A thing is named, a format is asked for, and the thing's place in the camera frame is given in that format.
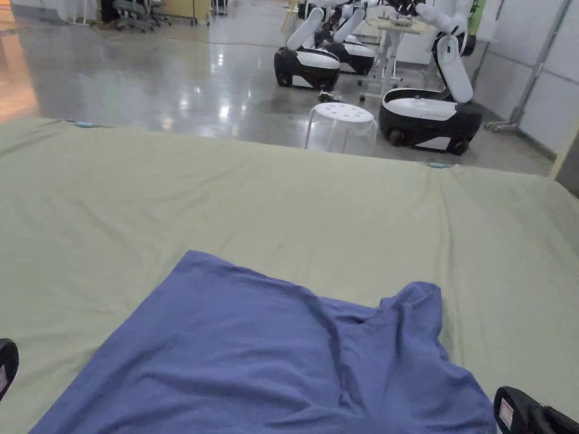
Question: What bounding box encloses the grey metal wheeled stand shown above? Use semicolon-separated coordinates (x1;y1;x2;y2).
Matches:
485;0;573;133

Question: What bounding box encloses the bed with pale green sheet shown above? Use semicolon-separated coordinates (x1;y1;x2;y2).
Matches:
0;117;579;434

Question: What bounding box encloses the blue shirt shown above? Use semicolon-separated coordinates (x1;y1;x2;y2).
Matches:
29;250;498;434

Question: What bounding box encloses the white round plastic stool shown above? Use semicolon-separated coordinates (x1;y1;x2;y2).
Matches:
304;102;378;154

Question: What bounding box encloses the white and black wheeled robot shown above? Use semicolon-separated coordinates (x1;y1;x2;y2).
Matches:
273;0;342;91
326;3;377;76
378;0;483;156

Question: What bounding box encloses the grey office chair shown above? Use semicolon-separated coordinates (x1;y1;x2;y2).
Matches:
113;0;169;33

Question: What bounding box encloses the white height-adjustable table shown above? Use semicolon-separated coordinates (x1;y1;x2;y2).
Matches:
359;12;436;103

